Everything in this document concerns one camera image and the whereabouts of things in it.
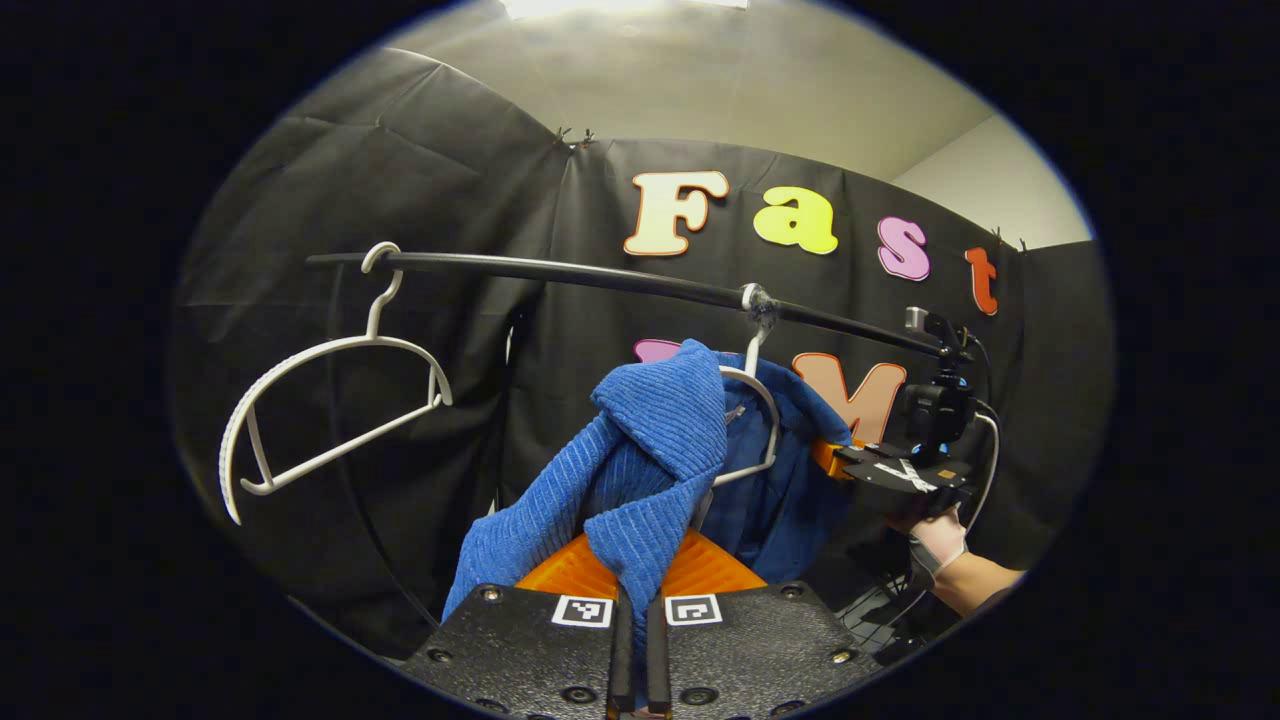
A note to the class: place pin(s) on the white plastic hanger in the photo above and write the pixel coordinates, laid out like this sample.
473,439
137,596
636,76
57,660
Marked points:
773,430
228,470

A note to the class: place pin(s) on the black backdrop cloth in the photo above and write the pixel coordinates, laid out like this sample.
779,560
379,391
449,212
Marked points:
400,200

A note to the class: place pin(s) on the ceiling light panel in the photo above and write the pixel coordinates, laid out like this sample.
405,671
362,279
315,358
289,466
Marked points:
620,7

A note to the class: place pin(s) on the black clothes rack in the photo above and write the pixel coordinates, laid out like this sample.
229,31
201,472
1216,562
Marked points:
600,279

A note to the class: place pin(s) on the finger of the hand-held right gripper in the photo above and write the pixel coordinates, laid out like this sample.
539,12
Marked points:
845,458

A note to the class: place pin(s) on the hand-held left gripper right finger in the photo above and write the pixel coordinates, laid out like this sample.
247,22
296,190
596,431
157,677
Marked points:
657,660

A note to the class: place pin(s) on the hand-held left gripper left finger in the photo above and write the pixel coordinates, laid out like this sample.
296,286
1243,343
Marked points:
624,660

